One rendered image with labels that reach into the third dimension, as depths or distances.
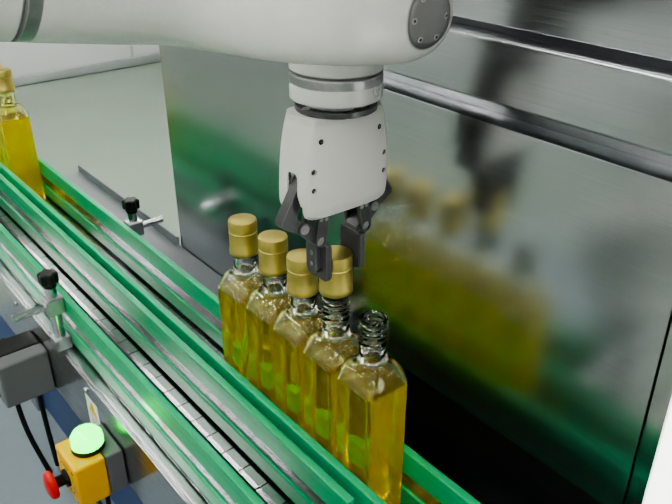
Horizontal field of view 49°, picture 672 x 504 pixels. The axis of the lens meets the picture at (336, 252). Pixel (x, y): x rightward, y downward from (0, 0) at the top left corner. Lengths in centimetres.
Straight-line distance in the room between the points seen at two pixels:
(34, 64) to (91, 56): 49
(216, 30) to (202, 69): 66
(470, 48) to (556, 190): 16
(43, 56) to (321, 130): 622
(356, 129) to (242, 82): 45
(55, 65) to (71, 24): 636
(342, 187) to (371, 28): 19
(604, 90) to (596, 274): 16
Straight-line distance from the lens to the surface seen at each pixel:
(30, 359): 129
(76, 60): 693
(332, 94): 64
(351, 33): 54
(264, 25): 53
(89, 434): 108
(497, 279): 76
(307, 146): 65
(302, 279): 79
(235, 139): 116
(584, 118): 67
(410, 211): 82
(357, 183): 70
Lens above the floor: 171
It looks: 28 degrees down
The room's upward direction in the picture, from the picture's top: straight up
